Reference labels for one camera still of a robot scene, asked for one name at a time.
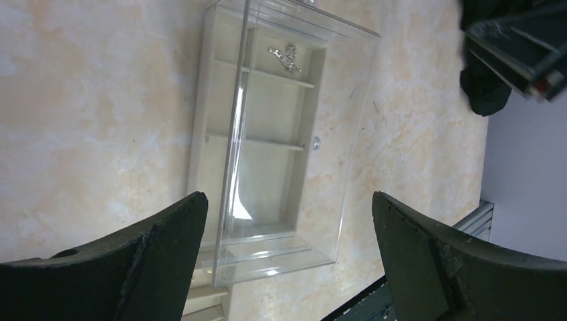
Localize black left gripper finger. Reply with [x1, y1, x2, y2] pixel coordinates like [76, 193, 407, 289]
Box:
[466, 4, 566, 101]

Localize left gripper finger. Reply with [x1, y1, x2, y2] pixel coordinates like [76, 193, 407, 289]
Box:
[1, 192, 208, 320]
[372, 192, 566, 320]

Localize beige ring-slot tray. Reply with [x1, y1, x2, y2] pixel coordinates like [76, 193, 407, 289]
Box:
[181, 247, 230, 321]

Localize beige compartment tray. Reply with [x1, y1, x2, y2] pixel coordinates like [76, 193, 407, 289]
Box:
[188, 1, 328, 247]

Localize clear acrylic box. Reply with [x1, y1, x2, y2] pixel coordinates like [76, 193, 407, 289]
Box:
[188, 1, 380, 287]

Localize black cloth pile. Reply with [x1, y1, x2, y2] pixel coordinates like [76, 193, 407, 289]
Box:
[459, 0, 532, 116]

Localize crystal knob of right tray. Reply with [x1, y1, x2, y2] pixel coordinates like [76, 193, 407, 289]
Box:
[312, 136, 321, 150]

